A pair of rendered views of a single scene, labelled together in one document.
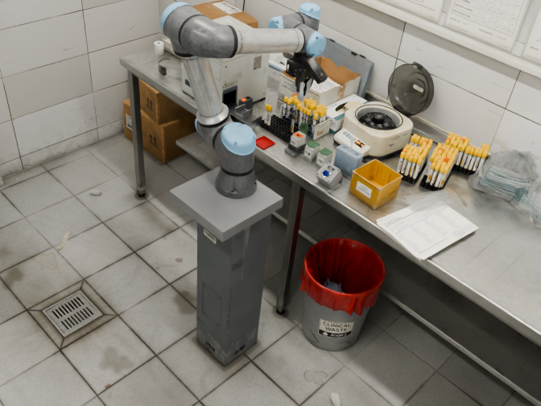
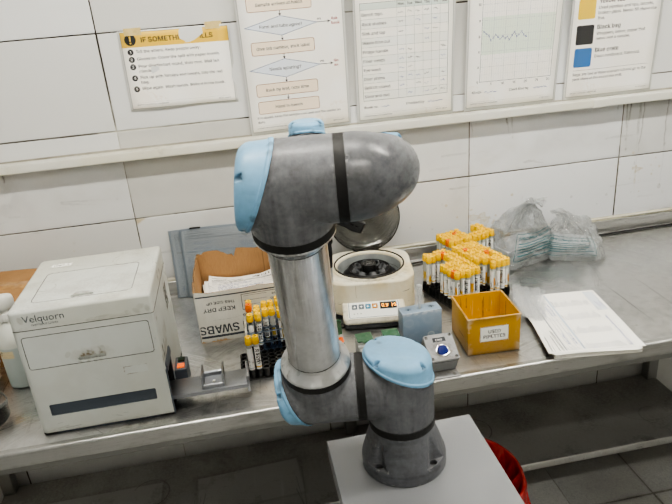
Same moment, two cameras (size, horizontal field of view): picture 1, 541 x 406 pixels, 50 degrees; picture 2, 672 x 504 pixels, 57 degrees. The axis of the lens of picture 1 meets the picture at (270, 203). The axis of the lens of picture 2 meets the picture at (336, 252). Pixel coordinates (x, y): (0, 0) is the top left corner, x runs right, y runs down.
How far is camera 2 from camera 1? 1.53 m
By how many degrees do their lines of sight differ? 45
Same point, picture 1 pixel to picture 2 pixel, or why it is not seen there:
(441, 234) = (596, 316)
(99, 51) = not seen: outside the picture
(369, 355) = not seen: outside the picture
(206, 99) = (333, 327)
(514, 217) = (575, 266)
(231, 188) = (428, 458)
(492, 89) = (446, 163)
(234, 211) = (479, 484)
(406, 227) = (574, 335)
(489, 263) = (655, 307)
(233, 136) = (405, 360)
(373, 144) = (406, 292)
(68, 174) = not seen: outside the picture
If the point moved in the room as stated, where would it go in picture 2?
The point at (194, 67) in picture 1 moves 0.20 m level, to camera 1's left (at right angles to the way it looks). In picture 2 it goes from (323, 264) to (213, 326)
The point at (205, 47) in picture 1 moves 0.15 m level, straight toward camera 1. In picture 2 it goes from (406, 178) to (526, 187)
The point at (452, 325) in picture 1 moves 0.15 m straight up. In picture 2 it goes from (566, 442) to (569, 404)
